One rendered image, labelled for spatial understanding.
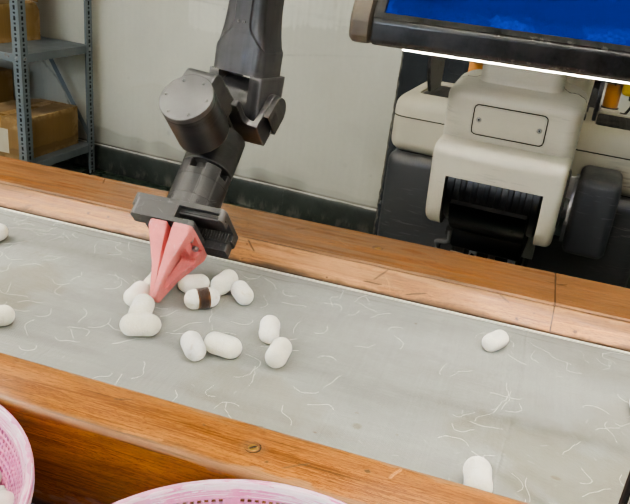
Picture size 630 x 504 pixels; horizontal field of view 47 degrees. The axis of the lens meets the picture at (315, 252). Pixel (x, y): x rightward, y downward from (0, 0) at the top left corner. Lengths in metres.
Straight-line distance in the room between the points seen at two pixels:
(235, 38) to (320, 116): 2.09
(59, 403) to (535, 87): 0.94
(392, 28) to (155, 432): 0.32
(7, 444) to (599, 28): 0.48
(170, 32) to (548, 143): 2.15
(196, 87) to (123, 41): 2.55
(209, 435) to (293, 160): 2.48
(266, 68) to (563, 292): 0.41
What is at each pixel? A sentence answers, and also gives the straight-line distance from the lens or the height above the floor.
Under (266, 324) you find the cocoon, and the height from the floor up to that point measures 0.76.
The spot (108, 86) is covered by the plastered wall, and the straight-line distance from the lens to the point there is 3.38.
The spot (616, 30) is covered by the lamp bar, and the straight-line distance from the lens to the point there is 0.49.
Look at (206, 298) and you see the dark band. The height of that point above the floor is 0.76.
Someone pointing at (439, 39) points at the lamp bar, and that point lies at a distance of 0.48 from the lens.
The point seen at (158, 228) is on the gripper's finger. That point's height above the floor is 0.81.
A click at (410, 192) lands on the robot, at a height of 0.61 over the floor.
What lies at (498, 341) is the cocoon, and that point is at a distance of 0.74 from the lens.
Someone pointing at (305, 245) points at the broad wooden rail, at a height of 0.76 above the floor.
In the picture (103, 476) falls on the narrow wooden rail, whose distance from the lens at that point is 0.58.
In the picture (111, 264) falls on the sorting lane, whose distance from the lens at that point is 0.85.
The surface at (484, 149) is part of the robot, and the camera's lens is 1.25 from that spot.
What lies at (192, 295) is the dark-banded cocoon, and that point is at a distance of 0.74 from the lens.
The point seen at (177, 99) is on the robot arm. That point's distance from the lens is 0.75.
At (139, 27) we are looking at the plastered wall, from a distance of 3.25.
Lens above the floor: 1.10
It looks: 24 degrees down
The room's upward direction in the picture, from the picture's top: 6 degrees clockwise
